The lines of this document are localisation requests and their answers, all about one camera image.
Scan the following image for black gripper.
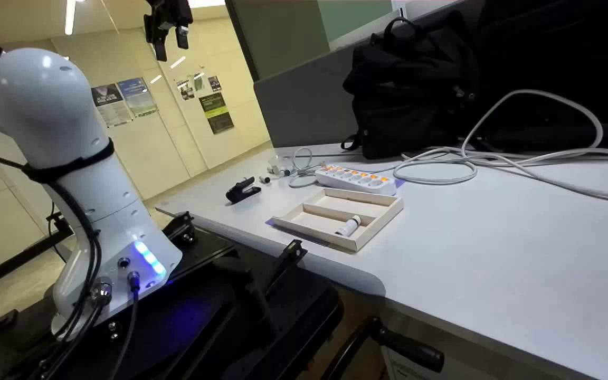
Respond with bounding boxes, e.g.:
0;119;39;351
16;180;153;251
142;0;194;62

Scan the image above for black stapler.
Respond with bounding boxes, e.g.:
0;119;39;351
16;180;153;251
223;175;263;207

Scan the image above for ceiling light strip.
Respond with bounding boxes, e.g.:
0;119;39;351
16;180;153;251
63;0;79;38

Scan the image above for grey desk partition panel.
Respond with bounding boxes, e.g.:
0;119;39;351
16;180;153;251
251;40;363;149

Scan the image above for wooden tray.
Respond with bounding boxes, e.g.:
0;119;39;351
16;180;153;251
268;188;406;252

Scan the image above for white power strip orange switches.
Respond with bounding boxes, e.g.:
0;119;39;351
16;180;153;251
313;163;400;197

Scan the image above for black backpack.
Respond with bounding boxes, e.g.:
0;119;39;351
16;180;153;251
340;9;489;161

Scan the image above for white marker with grey cap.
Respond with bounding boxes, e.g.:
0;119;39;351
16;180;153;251
333;213;366;239

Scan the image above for large black bag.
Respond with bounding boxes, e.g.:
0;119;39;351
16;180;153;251
474;0;608;154

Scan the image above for blue wall poster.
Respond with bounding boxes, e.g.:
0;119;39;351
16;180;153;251
117;76;160;117

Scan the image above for dark green wall poster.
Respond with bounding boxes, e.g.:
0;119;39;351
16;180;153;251
197;90;237;136

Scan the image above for grey wall poster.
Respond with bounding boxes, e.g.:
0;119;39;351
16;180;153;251
90;81;135;131

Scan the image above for thin white cable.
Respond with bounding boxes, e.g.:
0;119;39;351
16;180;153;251
286;148;320;190

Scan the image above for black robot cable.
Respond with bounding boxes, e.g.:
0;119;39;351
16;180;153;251
0;132;142;380

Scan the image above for black metal frame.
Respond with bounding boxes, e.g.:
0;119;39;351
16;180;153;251
0;208;74;334

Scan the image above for black robot mount platform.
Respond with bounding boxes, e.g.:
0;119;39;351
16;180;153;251
0;218;345;380

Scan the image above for thick white cable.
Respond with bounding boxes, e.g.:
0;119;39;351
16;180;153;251
390;87;608;207

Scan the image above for black clamp handle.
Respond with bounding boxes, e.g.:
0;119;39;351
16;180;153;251
366;318;448;375

